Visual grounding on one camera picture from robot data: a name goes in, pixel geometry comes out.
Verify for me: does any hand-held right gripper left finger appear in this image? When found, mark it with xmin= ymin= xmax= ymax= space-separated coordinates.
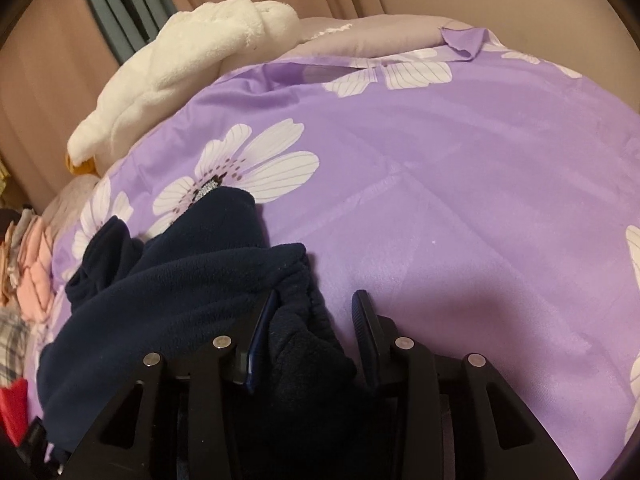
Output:
xmin=65 ymin=290 xmax=281 ymax=480

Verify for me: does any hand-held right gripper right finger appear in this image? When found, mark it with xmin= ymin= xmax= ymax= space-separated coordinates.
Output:
xmin=351 ymin=289 xmax=566 ymax=480

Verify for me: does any navy fleece garment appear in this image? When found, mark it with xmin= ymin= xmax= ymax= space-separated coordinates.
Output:
xmin=37 ymin=185 xmax=396 ymax=480

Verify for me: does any pile of pink clothes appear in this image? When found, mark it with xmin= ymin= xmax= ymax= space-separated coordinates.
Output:
xmin=0 ymin=207 xmax=57 ymax=322

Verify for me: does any purple floral bed cover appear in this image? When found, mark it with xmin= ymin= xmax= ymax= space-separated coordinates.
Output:
xmin=25 ymin=30 xmax=640 ymax=480

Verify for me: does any pale pink bed sheet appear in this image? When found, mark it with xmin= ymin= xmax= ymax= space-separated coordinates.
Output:
xmin=42 ymin=175 xmax=102 ymax=233

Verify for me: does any red cloth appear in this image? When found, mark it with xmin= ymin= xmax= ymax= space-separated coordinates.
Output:
xmin=0 ymin=376 xmax=31 ymax=449

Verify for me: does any grey pillow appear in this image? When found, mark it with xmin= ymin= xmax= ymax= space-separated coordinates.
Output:
xmin=285 ymin=16 xmax=481 ymax=62

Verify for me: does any white plush goose toy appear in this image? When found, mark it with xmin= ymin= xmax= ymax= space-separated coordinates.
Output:
xmin=65 ymin=0 xmax=301 ymax=177

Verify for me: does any beige curtain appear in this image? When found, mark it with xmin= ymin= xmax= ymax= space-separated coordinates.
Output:
xmin=0 ymin=0 xmax=386 ymax=211

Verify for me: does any teal curtain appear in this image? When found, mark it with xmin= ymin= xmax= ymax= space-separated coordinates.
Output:
xmin=75 ymin=0 xmax=176 ymax=61

